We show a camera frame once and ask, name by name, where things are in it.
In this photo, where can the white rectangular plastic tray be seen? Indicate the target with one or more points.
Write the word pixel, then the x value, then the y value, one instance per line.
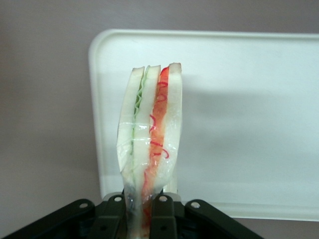
pixel 249 124

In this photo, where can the plastic-wrapped triangle sandwich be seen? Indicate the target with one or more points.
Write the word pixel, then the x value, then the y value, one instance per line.
pixel 149 124

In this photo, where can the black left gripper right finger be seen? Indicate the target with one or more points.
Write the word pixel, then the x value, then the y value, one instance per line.
pixel 199 219

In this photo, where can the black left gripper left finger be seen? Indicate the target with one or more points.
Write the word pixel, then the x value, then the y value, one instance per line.
pixel 74 219

